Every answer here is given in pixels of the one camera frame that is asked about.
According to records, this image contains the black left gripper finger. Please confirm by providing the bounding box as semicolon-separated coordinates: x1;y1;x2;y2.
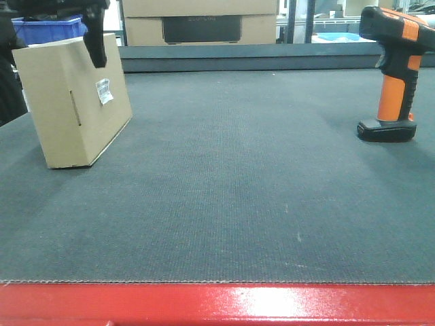
82;6;107;68

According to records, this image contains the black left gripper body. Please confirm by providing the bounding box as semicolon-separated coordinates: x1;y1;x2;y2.
6;0;110;17

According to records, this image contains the small cardboard package box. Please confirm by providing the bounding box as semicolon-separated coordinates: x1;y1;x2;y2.
13;33;133;168

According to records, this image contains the orange black barcode scanner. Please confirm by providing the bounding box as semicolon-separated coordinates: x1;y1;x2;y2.
357;5;434;143

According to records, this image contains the large cardboard box background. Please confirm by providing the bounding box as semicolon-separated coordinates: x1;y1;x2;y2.
122;1;278;46

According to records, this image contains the blue plastic bin background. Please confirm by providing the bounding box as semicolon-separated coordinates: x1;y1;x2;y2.
12;16;87;45

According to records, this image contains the dark grey table mat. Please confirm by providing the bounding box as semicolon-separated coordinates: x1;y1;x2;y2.
1;69;434;284

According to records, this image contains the light blue tray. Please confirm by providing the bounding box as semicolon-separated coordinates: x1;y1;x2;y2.
312;32;361;43

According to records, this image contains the grey conveyor rail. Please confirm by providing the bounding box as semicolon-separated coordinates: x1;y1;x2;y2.
119;42;382;73

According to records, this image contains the red steel table frame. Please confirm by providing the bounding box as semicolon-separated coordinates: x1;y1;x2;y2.
1;283;434;325

